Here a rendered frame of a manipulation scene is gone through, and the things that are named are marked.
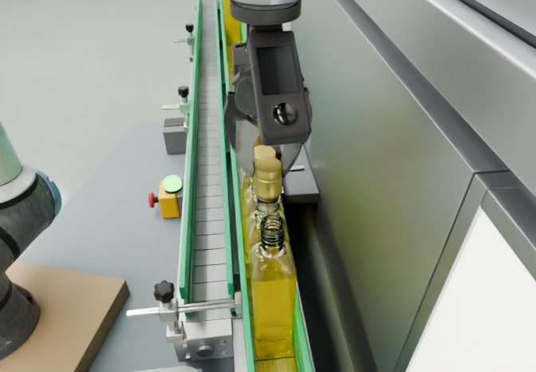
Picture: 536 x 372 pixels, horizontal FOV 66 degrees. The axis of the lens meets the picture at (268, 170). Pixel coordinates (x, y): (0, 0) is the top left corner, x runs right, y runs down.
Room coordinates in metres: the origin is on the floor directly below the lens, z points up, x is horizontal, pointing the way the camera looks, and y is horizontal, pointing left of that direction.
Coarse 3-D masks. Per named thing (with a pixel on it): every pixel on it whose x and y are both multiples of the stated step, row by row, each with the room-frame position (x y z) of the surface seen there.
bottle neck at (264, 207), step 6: (258, 198) 0.39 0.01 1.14; (276, 198) 0.39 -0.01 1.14; (258, 204) 0.39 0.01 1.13; (264, 204) 0.38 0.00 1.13; (270, 204) 0.38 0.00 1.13; (276, 204) 0.39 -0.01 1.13; (258, 210) 0.39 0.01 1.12; (264, 210) 0.38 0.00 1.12; (270, 210) 0.38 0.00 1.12; (276, 210) 0.39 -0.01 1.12; (258, 216) 0.39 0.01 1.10; (264, 216) 0.39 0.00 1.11
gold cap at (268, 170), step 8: (264, 160) 0.41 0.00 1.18; (272, 160) 0.41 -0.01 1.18; (256, 168) 0.39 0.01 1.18; (264, 168) 0.39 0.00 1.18; (272, 168) 0.39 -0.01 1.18; (280, 168) 0.39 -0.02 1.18; (256, 176) 0.39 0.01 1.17; (264, 176) 0.38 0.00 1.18; (272, 176) 0.38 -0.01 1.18; (280, 176) 0.39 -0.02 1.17; (256, 184) 0.39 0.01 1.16; (264, 184) 0.38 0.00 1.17; (272, 184) 0.38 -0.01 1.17; (280, 184) 0.39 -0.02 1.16; (256, 192) 0.39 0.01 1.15; (264, 192) 0.38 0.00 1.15; (272, 192) 0.38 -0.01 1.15; (280, 192) 0.39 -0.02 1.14
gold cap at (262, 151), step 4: (256, 148) 0.46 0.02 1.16; (260, 148) 0.46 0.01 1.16; (264, 148) 0.46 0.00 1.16; (268, 148) 0.46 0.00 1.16; (272, 148) 0.46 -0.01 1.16; (256, 152) 0.45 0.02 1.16; (260, 152) 0.45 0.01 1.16; (264, 152) 0.45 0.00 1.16; (268, 152) 0.45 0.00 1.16; (272, 152) 0.45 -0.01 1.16; (256, 156) 0.44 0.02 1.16; (260, 156) 0.44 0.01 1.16; (264, 156) 0.44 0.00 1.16; (272, 156) 0.45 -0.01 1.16; (256, 160) 0.44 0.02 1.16
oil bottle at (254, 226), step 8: (248, 216) 0.41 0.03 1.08; (256, 216) 0.40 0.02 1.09; (248, 224) 0.40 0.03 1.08; (256, 224) 0.39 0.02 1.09; (248, 232) 0.39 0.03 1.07; (256, 232) 0.38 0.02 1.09; (288, 232) 0.39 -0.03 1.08; (248, 240) 0.39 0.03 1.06; (256, 240) 0.37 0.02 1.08; (288, 240) 0.38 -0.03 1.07; (248, 248) 0.40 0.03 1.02
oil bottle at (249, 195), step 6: (252, 186) 0.47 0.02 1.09; (246, 192) 0.46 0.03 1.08; (252, 192) 0.45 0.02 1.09; (246, 198) 0.45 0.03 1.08; (252, 198) 0.44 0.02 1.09; (246, 204) 0.44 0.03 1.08; (252, 204) 0.43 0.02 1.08; (282, 204) 0.44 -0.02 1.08; (246, 210) 0.43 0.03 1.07; (252, 210) 0.43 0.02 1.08; (282, 210) 0.44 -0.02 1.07; (246, 216) 0.43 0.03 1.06; (246, 222) 0.43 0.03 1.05; (246, 228) 0.44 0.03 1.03; (246, 234) 0.45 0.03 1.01; (246, 240) 0.46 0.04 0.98; (246, 246) 0.47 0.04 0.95
